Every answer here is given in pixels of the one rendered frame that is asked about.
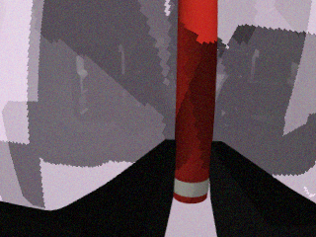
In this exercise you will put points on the dark red peg with white band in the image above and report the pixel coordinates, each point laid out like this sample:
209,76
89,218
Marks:
196,95

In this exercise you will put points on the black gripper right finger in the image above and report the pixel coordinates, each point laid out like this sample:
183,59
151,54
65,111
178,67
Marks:
248,202

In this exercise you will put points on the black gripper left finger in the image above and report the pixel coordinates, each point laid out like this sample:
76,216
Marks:
136,203

